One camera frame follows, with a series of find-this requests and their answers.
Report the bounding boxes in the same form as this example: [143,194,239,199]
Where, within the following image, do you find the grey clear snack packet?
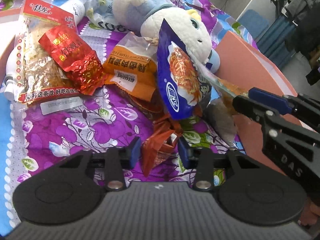
[204,98,238,143]

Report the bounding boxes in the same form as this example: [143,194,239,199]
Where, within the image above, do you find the grey hanging jacket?
[284,0,318,23]

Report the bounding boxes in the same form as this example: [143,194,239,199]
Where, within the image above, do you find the red foil snack packet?
[38,25,110,96]

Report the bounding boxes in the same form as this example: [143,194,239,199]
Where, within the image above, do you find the blue chair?
[236,8,270,43]

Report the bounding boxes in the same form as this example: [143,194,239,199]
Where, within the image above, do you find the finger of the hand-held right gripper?
[248,87,320,132]
[232,95,284,142]

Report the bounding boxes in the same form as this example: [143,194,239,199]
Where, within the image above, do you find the white and blue plush toy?
[112,0,221,77]

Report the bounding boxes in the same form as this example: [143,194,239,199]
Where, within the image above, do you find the pink cardboard box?
[214,31,320,178]

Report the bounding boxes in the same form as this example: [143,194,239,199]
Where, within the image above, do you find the clear orange snack packet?
[195,62,249,103]

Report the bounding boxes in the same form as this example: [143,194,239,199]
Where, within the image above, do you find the black hanging clothes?
[294,17,320,85]

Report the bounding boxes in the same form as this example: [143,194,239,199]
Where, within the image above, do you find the clear printed plastic bag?
[84,0,131,33]

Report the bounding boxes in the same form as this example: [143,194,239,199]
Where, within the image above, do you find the small orange-brown snack packet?
[141,113,183,178]

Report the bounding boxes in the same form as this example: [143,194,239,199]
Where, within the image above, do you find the purple floral bed sheet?
[0,0,258,230]

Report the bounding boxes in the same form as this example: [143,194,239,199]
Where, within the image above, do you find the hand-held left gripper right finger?
[178,138,260,192]

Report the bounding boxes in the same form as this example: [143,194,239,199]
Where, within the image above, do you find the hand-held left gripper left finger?
[56,137,142,192]

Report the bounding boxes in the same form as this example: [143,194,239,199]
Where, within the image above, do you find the blue snack packet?
[156,18,213,121]

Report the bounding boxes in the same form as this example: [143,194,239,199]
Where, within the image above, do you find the white blue printed bottle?
[53,0,87,26]

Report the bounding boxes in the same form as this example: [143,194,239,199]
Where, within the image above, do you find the plain white bottle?
[3,52,18,101]

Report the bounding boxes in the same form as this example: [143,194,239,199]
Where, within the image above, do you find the red-topped clear snack bag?
[14,0,83,116]

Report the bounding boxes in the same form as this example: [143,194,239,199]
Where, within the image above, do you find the blue curtain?
[259,14,298,68]

